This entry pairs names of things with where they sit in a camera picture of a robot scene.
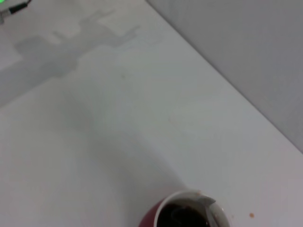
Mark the red ceramic mug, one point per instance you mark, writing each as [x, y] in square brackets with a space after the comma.
[151, 217]

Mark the dark coffee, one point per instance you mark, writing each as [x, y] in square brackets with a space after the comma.
[170, 215]

